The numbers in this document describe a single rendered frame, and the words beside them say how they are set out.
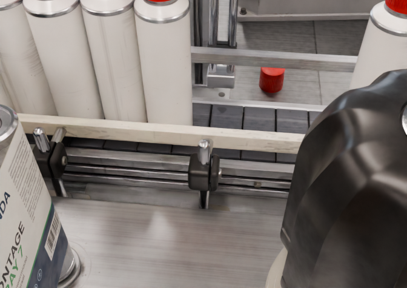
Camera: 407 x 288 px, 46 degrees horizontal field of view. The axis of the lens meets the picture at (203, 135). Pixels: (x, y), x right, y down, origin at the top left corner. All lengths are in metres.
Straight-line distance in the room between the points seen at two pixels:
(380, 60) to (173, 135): 0.21
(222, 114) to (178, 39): 0.15
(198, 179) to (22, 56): 0.21
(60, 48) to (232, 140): 0.19
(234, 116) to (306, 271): 0.41
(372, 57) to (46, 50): 0.30
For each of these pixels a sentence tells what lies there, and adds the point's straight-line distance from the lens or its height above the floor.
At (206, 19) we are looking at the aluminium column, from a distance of 0.60.
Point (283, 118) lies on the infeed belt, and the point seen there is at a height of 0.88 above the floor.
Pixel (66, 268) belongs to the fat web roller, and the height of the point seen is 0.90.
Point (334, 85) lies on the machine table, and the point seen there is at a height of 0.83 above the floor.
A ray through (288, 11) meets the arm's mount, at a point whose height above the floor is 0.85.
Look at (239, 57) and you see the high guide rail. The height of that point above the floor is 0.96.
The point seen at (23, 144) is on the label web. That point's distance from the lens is 0.32.
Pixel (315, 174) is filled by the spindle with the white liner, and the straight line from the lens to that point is 0.15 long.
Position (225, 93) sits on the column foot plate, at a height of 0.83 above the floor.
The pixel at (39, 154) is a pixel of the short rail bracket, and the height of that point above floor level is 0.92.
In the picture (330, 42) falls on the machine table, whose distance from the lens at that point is 0.79.
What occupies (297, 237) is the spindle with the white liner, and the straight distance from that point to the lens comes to 0.16.
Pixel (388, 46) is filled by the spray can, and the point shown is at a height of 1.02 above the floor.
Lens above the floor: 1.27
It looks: 47 degrees down
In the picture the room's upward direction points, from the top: straight up
